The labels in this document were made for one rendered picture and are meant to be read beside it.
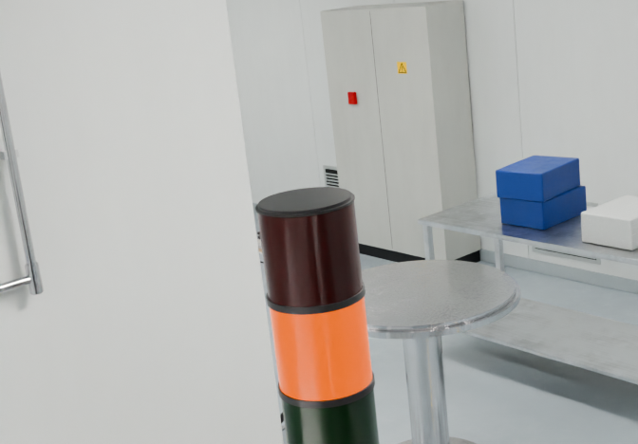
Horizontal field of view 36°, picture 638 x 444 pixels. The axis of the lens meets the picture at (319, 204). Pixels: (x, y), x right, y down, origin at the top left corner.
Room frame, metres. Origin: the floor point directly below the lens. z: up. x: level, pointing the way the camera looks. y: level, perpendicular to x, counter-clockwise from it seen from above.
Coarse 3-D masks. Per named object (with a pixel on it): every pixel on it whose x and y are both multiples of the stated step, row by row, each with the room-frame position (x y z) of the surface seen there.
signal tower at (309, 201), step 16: (288, 192) 0.50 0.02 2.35; (304, 192) 0.49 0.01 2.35; (320, 192) 0.49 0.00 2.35; (336, 192) 0.48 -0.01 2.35; (256, 208) 0.47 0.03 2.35; (272, 208) 0.47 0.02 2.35; (288, 208) 0.46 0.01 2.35; (304, 208) 0.46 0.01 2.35; (320, 208) 0.45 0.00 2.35; (336, 208) 0.46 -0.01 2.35; (272, 304) 0.46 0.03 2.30; (336, 304) 0.45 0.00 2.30; (352, 304) 0.46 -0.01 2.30; (368, 384) 0.47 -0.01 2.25; (288, 400) 0.46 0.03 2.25; (304, 400) 0.46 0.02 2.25; (336, 400) 0.45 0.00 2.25; (352, 400) 0.46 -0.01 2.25
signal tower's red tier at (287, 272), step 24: (264, 216) 0.46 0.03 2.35; (312, 216) 0.45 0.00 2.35; (336, 216) 0.46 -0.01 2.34; (264, 240) 0.47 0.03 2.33; (288, 240) 0.46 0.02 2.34; (312, 240) 0.45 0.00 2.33; (336, 240) 0.46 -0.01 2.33; (264, 264) 0.47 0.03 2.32; (288, 264) 0.46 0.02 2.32; (312, 264) 0.45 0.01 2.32; (336, 264) 0.46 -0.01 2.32; (360, 264) 0.47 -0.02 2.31; (288, 288) 0.46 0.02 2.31; (312, 288) 0.45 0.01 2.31; (336, 288) 0.46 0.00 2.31; (360, 288) 0.47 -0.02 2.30
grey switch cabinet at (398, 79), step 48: (336, 48) 8.03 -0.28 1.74; (384, 48) 7.59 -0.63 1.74; (432, 48) 7.23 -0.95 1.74; (336, 96) 8.08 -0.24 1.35; (384, 96) 7.63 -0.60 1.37; (432, 96) 7.21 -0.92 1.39; (336, 144) 8.13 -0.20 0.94; (384, 144) 7.67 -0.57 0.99; (432, 144) 7.25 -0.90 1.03; (384, 192) 7.71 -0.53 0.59; (432, 192) 7.28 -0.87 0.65; (384, 240) 7.76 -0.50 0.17
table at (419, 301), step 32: (384, 288) 4.40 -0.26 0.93; (416, 288) 4.35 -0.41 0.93; (448, 288) 4.30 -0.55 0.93; (480, 288) 4.25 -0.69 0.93; (512, 288) 4.20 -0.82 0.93; (384, 320) 3.99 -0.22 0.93; (416, 320) 3.95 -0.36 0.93; (448, 320) 3.91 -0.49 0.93; (480, 320) 3.92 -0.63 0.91; (416, 352) 4.25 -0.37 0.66; (416, 384) 4.26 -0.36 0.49; (416, 416) 4.27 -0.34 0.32
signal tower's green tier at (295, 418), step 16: (368, 400) 0.46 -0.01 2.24; (288, 416) 0.47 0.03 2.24; (304, 416) 0.46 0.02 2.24; (320, 416) 0.45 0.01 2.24; (336, 416) 0.45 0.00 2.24; (352, 416) 0.46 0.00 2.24; (368, 416) 0.46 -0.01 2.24; (288, 432) 0.47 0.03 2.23; (304, 432) 0.46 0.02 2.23; (320, 432) 0.45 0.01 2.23; (336, 432) 0.45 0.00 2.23; (352, 432) 0.46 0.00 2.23; (368, 432) 0.46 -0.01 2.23
